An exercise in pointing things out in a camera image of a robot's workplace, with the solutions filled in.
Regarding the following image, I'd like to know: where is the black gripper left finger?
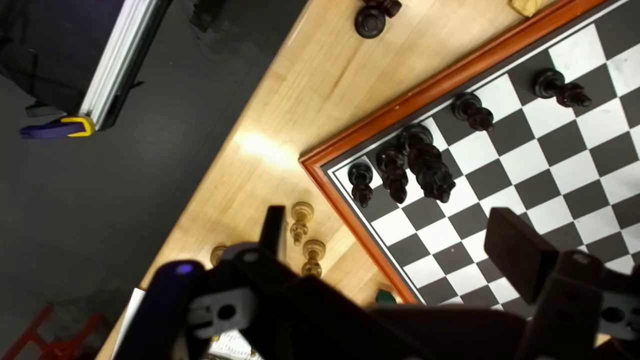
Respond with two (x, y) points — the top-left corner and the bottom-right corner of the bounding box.
(258, 203), (286, 255)

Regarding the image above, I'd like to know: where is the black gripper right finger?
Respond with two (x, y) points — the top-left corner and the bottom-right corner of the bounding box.
(485, 207), (559, 304)

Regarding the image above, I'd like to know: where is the dark pawn board corner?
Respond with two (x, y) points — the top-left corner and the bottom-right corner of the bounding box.
(349, 162), (372, 206)

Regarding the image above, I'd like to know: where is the dark king on board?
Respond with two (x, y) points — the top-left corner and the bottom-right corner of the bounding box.
(401, 123), (457, 202)

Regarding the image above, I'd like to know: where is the wooden framed chess board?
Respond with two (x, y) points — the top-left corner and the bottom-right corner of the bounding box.
(303, 0), (640, 313)

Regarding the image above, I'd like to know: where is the dark bishop on board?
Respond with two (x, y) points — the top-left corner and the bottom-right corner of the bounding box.
(377, 146), (408, 203)

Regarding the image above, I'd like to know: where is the dark pawn on board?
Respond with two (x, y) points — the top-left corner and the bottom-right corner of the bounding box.
(453, 92), (494, 129)

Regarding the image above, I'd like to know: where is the dark pawn far board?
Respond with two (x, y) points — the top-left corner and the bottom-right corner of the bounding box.
(533, 67), (593, 108)

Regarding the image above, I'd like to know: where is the dark chess pieces pair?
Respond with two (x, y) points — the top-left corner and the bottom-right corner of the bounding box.
(355, 0), (402, 38)

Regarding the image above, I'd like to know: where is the light pawn on table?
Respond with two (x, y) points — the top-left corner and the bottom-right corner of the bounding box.
(291, 202), (315, 244)

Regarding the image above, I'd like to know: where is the aluminium rail with clamps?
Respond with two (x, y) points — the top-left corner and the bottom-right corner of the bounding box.
(19, 0), (163, 140)

